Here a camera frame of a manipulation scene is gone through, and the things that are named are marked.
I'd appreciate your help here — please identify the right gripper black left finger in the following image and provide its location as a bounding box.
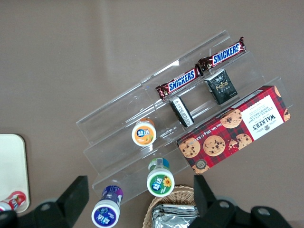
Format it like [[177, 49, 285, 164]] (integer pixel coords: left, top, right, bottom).
[[30, 175, 90, 228]]

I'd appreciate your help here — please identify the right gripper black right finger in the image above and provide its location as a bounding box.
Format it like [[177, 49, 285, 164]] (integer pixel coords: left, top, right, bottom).
[[190, 175, 253, 228]]

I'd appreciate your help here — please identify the light wicker basket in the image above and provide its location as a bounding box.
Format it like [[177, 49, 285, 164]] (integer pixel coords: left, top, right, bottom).
[[142, 185, 202, 228]]

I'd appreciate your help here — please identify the cream plastic tray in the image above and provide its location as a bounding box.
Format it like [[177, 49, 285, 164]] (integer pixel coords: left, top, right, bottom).
[[0, 133, 31, 213]]

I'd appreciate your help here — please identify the purple gum bottle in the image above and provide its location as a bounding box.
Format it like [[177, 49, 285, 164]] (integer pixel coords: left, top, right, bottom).
[[91, 185, 124, 228]]

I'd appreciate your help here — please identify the stack of foil trays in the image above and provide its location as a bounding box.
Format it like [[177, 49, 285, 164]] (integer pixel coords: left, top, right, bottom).
[[151, 203, 202, 228]]

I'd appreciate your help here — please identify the green gum bottle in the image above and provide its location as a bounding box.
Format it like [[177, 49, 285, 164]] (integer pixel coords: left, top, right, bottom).
[[146, 157, 176, 197]]

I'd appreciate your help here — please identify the red gum bottle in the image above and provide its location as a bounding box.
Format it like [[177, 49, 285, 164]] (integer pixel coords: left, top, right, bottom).
[[0, 190, 27, 212]]

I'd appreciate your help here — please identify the red Walkers cookie box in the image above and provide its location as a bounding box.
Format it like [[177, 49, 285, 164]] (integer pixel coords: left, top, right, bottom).
[[176, 85, 292, 176]]

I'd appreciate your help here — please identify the orange gum bottle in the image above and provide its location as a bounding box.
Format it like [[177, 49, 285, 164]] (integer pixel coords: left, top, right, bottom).
[[131, 118, 157, 147]]

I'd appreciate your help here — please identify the black tissue pack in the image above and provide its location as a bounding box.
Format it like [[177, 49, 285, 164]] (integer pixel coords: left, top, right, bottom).
[[204, 69, 239, 105], [168, 95, 195, 128]]

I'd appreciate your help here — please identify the clear acrylic tiered stand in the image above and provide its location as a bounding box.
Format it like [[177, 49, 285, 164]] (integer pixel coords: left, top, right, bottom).
[[76, 29, 294, 205]]

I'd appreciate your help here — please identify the Snickers chocolate bar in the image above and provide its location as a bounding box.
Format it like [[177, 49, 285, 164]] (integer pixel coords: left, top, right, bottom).
[[198, 37, 247, 72], [155, 67, 204, 102]]

